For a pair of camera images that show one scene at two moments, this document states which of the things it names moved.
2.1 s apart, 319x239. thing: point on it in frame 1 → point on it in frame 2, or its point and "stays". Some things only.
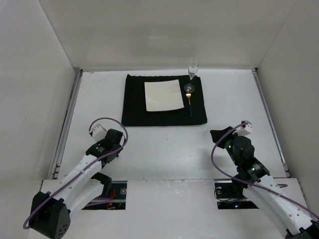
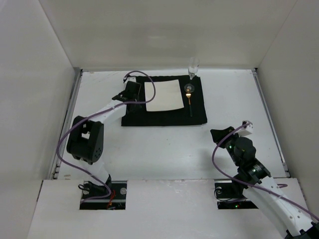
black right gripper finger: (217, 134) stays
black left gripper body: (109, 156) → (133, 92)
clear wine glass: (192, 69) stays
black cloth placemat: (134, 111) stays
